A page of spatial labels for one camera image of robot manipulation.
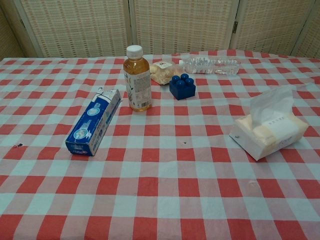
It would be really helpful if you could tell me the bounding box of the red white checkered tablecloth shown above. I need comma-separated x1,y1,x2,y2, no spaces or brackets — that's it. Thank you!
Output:
0,48,320,240

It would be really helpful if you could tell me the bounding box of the white tissue pack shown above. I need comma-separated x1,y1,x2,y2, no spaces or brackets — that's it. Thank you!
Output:
229,111,309,161

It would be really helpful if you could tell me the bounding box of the white tissue sheet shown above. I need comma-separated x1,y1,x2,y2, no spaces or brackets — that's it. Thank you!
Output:
249,84,295,128

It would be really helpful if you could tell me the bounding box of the blue toy building block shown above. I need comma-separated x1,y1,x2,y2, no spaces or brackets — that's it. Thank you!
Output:
169,73,196,101

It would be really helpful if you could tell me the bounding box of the amber juice bottle white cap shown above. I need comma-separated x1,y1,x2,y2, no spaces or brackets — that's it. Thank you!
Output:
123,45,153,112

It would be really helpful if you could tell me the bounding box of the clear bag of snacks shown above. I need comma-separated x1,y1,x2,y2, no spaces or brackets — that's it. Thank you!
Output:
149,60,184,86

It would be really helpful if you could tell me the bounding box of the blue white toothpaste box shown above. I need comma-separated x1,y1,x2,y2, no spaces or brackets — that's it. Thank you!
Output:
65,86,124,157

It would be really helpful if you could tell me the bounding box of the clear empty water bottle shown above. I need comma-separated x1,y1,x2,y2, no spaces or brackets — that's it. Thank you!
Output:
178,56,240,76

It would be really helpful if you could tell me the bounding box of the beige woven folding screen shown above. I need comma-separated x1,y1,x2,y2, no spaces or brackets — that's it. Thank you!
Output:
0,0,320,60

